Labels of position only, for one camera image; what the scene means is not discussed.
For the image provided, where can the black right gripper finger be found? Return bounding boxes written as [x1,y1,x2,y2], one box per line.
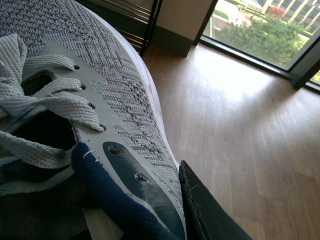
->
[179,160,252,240]

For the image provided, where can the grey knit sneaker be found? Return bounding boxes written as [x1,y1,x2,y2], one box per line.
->
[0,0,187,240]

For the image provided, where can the black metal shoe rack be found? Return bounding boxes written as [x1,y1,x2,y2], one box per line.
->
[78,0,163,56]

